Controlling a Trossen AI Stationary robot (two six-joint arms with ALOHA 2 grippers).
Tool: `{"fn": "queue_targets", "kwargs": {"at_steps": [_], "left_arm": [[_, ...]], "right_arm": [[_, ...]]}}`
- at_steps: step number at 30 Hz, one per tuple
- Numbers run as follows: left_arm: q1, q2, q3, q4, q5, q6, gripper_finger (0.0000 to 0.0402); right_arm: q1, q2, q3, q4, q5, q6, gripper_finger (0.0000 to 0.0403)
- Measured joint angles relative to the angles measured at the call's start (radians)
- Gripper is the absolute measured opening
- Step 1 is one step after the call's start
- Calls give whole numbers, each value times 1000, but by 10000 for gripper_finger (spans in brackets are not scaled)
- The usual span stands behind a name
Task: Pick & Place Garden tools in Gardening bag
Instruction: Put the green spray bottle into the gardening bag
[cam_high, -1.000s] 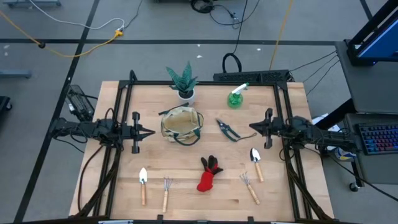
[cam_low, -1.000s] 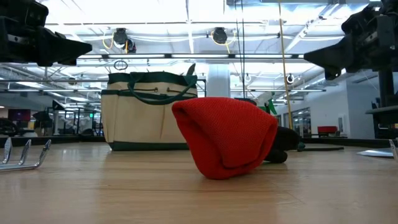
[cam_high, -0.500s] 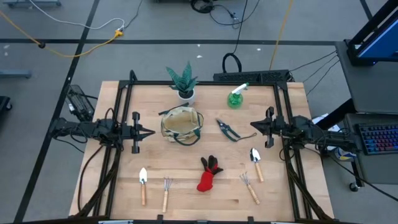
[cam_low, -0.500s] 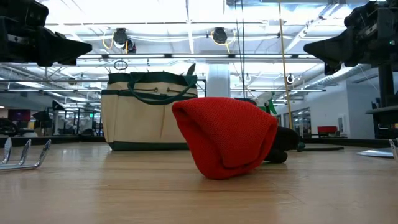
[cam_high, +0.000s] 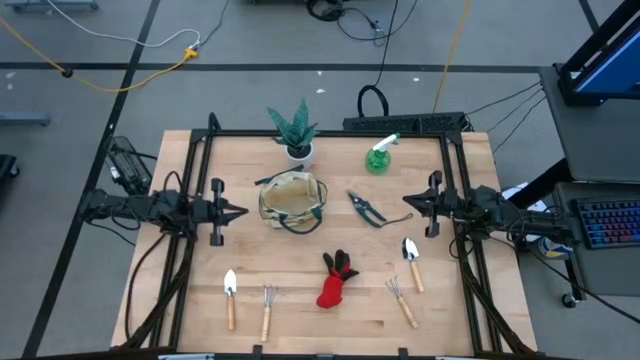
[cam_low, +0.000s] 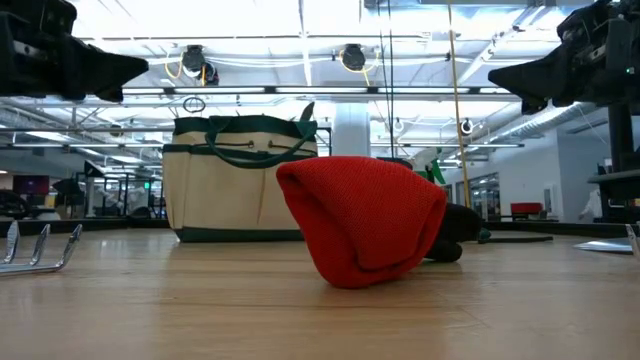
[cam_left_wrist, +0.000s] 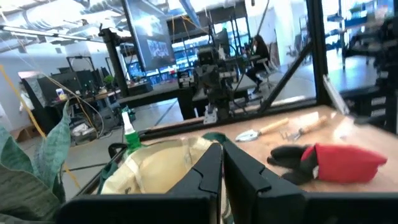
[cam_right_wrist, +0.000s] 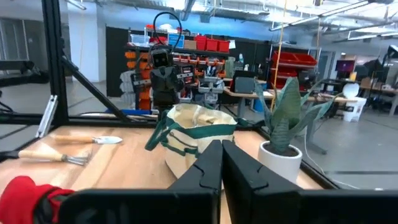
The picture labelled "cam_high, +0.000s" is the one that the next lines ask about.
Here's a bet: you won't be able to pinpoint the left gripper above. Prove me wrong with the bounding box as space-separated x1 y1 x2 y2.
188 177 250 248

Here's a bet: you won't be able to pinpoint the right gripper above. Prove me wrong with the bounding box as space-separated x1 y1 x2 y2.
402 170 460 239

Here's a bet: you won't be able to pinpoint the wooden handled silver trowel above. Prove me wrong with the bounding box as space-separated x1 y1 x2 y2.
223 268 238 332
401 237 426 294

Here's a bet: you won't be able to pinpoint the green handled pruning shears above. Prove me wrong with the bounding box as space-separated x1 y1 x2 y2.
348 190 415 229

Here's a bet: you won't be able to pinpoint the green spray bottle white nozzle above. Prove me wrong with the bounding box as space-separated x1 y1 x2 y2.
364 132 401 176

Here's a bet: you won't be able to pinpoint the beige green canvas gardening bag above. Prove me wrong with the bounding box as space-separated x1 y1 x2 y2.
253 163 330 235

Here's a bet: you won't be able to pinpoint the wooden handled hand rake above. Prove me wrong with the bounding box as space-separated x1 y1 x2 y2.
260 284 278 343
384 276 420 330

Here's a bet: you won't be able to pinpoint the red and black gardening glove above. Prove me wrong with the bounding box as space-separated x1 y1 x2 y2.
315 248 360 310

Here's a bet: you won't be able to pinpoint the black perforated box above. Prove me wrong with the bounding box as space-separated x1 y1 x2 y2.
342 111 469 135

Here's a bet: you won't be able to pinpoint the green plant in white pot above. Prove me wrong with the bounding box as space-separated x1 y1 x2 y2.
266 97 320 171

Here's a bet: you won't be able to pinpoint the white paper sheet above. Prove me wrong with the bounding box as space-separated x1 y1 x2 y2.
501 182 549 214

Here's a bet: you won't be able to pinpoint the white container blue yellow label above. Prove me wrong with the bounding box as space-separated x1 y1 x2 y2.
537 236 575 261

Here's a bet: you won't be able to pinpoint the grey desk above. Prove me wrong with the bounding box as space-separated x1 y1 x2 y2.
538 64 640 184

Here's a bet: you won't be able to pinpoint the backlit rainbow keyboard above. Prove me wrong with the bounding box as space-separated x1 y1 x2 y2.
574 197 640 250

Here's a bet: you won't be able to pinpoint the grey keyboard shelf cart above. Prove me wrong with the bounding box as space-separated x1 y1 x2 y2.
552 180 640 309

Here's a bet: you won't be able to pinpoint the grey metal bar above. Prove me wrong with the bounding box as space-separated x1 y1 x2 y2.
4 0 100 14
0 112 51 127

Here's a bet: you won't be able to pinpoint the black caster foot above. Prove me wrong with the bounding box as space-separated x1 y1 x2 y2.
0 153 21 180

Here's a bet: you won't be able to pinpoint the black computer monitor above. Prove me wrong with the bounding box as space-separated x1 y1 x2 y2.
555 0 640 107

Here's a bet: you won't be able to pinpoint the black aluminium table frame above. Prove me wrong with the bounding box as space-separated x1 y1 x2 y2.
119 112 539 360

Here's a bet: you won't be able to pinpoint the black wire mesh box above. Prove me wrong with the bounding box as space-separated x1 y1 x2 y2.
103 135 154 196

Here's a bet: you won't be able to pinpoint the black cable with loop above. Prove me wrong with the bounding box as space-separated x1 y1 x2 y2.
356 0 401 119

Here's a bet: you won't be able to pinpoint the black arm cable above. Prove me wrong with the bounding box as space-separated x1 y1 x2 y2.
519 239 640 325
123 232 169 342

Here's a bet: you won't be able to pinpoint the thin black cable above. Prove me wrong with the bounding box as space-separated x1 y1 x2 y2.
492 94 548 154
198 0 231 47
486 88 545 134
464 80 543 117

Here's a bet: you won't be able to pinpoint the long yellow cord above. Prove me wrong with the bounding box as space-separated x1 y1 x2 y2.
432 0 474 114

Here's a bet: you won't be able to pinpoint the yellow extension cable with plug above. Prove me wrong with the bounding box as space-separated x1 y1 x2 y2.
0 17 200 94

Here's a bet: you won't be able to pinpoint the black cable bundle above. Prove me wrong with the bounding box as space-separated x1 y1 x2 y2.
305 0 419 47

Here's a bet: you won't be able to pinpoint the white cable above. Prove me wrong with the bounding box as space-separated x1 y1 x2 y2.
45 0 202 49

